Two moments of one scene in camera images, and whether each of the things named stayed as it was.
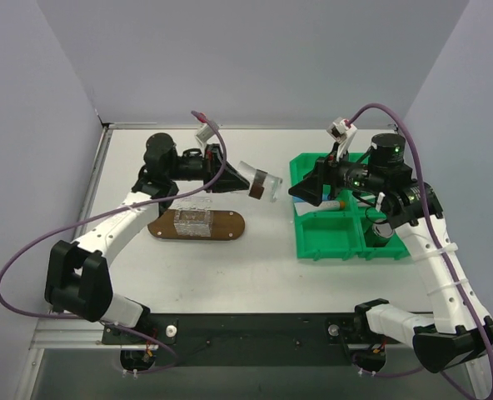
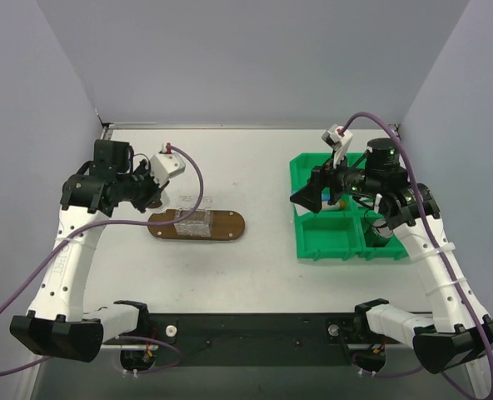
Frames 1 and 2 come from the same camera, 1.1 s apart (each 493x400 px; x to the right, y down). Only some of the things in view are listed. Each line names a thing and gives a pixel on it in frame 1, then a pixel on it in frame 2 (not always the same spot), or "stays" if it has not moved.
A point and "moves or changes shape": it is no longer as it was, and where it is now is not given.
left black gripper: x=210 y=167 to x=150 y=189
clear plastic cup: x=272 y=183 moves or changes shape
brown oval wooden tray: x=225 y=224 stays
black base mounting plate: x=210 y=340 stays
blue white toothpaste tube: x=302 y=207 stays
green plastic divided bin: x=339 y=234 stays
